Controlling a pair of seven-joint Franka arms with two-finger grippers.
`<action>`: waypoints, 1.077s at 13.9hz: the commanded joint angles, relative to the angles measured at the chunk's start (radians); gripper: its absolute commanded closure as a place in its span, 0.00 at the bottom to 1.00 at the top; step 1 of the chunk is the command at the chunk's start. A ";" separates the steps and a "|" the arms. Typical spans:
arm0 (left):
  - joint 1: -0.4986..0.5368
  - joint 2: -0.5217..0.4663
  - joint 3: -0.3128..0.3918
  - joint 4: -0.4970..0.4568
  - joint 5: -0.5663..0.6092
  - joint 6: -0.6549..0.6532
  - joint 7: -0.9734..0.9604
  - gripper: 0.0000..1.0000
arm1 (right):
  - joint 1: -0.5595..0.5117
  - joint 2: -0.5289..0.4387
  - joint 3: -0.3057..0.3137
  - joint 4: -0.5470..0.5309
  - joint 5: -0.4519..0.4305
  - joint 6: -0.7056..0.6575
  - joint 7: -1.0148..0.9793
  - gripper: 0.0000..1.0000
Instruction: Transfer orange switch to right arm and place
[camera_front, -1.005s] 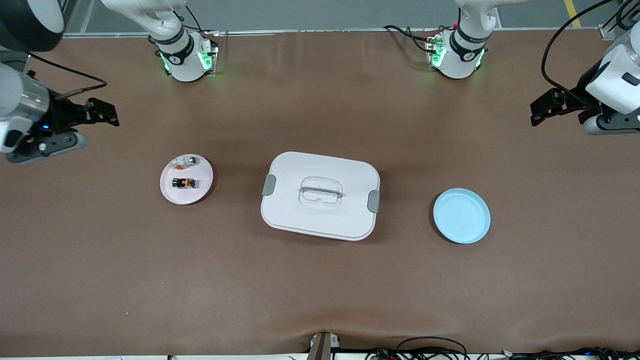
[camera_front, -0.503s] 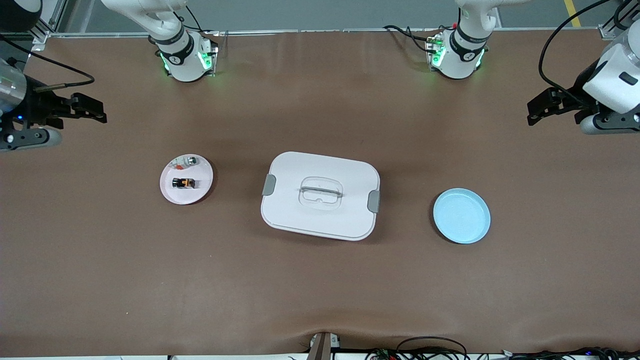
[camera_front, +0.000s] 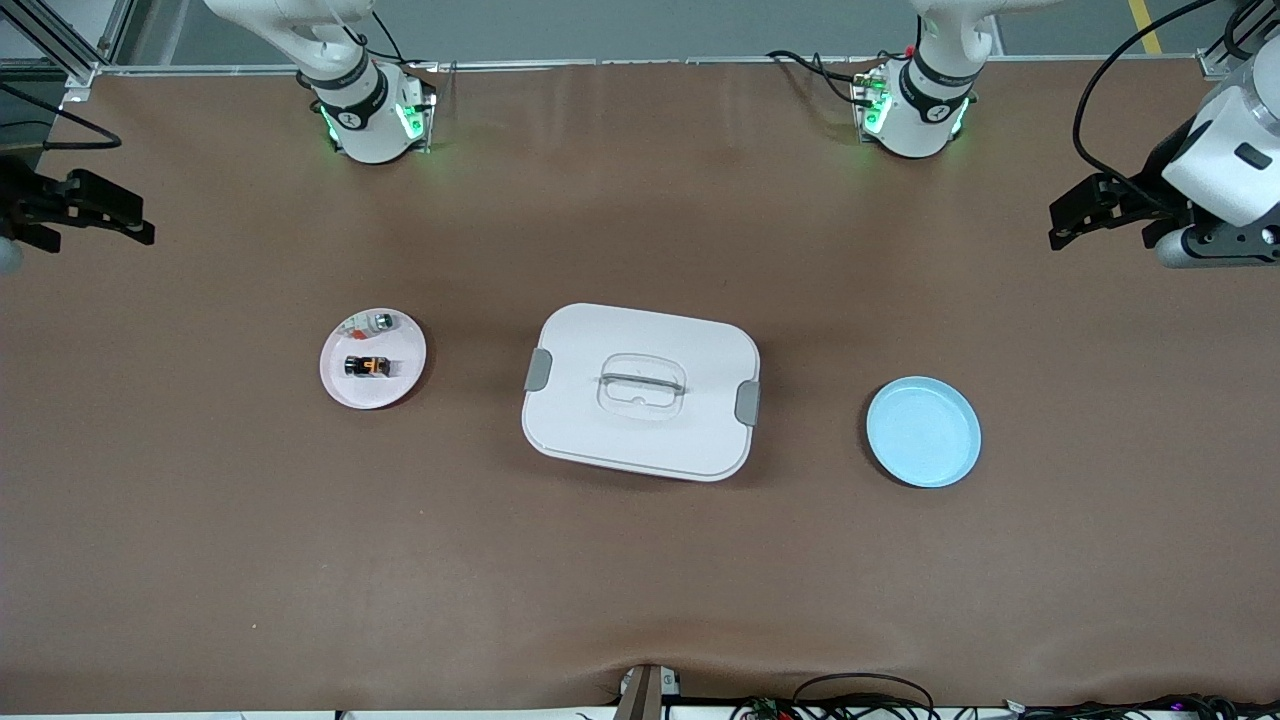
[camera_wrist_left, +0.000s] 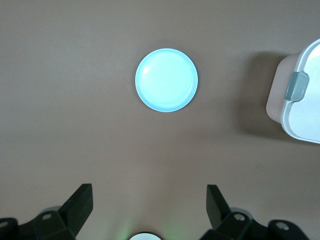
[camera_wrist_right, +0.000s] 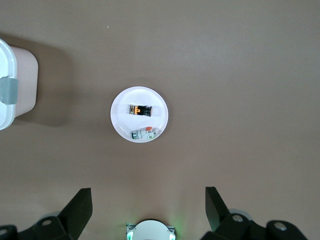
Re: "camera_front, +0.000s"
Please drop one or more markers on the metal bracket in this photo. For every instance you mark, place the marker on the metal bracket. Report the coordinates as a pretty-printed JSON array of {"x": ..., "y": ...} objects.
[{"x": 648, "y": 692}]

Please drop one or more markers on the metal table edge rail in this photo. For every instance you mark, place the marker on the metal table edge rail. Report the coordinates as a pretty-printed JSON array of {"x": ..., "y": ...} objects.
[{"x": 650, "y": 62}]

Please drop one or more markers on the grey box latch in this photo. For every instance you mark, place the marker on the grey box latch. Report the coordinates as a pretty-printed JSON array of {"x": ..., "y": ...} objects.
[
  {"x": 747, "y": 402},
  {"x": 538, "y": 370}
]

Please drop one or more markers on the white red small switch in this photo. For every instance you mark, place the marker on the white red small switch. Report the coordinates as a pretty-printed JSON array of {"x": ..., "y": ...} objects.
[{"x": 355, "y": 328}]

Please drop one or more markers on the white lidded storage box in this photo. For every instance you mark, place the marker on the white lidded storage box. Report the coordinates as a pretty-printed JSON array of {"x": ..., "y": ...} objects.
[{"x": 640, "y": 440}]

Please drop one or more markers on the pink round plate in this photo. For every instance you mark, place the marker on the pink round plate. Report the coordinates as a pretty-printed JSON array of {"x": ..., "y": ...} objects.
[{"x": 375, "y": 395}]

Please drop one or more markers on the orange black switch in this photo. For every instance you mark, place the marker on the orange black switch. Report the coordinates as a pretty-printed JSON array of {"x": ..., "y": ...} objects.
[{"x": 368, "y": 366}]

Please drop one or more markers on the light blue round plate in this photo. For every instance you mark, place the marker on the light blue round plate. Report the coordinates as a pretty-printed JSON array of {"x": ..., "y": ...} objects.
[{"x": 925, "y": 432}]

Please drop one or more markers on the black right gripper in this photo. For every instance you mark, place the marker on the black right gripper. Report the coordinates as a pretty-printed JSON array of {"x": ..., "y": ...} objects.
[{"x": 22, "y": 201}]

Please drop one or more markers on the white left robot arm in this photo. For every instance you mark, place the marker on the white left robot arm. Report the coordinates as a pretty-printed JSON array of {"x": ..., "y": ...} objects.
[{"x": 925, "y": 110}]

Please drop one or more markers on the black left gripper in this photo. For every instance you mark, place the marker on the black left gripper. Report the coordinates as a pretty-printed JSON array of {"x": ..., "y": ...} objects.
[{"x": 1152, "y": 188}]

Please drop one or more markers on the aluminium frame post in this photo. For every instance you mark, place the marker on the aluminium frame post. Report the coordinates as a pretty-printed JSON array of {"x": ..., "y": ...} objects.
[
  {"x": 1212, "y": 62},
  {"x": 70, "y": 45}
]

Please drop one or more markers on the silver green small switch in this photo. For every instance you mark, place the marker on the silver green small switch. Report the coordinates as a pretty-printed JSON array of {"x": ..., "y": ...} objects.
[{"x": 384, "y": 321}]

